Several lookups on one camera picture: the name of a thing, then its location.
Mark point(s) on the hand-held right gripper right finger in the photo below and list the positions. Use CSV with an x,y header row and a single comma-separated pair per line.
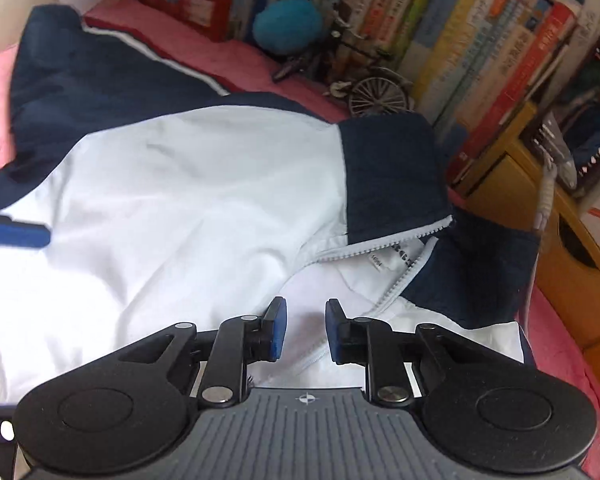
x,y
334,331

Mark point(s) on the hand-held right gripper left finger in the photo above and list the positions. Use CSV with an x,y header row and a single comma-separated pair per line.
x,y
278,329

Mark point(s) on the navy and white jacket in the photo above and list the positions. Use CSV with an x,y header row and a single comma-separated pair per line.
x,y
180,185

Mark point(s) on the wooden desk organizer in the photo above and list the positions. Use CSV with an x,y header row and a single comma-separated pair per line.
x,y
570,280

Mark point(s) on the black model bicycle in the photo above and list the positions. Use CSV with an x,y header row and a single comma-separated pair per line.
x,y
375,92

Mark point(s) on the pink printed blanket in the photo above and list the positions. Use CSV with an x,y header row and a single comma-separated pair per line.
x,y
220,60

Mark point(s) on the blue plush ball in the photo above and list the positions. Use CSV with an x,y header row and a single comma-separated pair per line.
x,y
287,25

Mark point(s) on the row of large colourful books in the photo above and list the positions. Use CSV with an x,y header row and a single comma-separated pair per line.
x,y
455,35

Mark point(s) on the black smartphone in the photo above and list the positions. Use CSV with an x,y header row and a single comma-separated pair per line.
x,y
585,120

